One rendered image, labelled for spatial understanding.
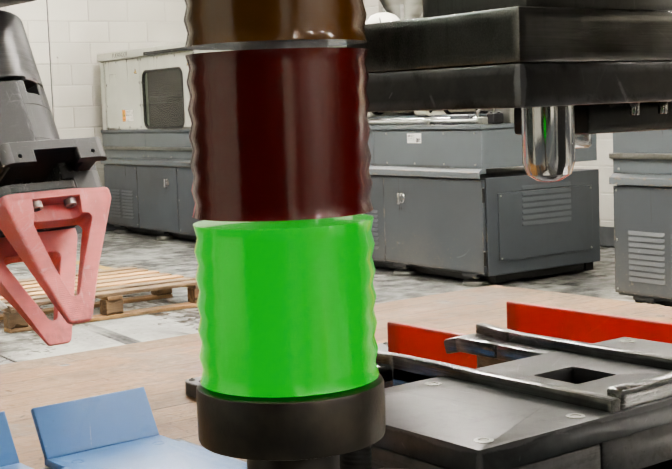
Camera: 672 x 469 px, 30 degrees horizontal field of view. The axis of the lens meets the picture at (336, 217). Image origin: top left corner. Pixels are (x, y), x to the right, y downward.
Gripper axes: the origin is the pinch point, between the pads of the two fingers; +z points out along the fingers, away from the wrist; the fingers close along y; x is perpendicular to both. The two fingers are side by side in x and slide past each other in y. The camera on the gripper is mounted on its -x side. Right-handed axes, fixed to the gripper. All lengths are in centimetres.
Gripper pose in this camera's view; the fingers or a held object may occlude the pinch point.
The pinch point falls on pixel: (65, 320)
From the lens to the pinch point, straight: 74.4
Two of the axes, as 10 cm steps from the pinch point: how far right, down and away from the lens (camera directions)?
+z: 3.5, 8.9, -3.0
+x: 7.8, -1.0, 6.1
